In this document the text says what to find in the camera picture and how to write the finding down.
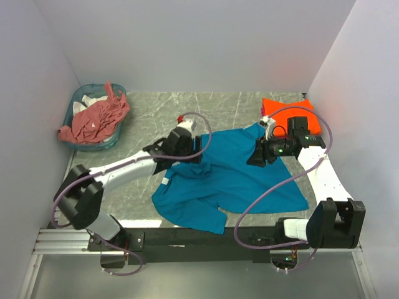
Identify black base beam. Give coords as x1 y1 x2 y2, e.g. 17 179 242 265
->
87 224 299 268

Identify teal plastic basket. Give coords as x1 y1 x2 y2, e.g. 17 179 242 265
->
62 82 127 152

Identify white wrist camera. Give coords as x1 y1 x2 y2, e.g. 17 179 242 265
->
258 115 276 140
176 115 196 135

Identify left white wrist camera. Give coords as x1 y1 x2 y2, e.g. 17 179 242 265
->
176 115 196 135

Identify white garment in basket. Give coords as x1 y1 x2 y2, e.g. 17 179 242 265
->
72 95 108 116

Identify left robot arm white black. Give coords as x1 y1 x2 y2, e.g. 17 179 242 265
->
54 126 202 250

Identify salmon pink t shirt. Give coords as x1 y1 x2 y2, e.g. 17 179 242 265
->
57 81 131 145

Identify folded orange t shirt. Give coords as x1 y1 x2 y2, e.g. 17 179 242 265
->
261 97 322 138

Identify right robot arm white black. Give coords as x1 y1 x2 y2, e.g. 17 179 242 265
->
247 116 366 249

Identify teal blue t shirt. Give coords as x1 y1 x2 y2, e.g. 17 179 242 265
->
152 124 291 234

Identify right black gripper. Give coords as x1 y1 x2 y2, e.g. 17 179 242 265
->
246 131 294 168

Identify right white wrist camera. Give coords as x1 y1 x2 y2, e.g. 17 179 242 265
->
258 115 276 140

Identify aluminium frame rail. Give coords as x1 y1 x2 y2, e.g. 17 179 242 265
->
32 229 90 255

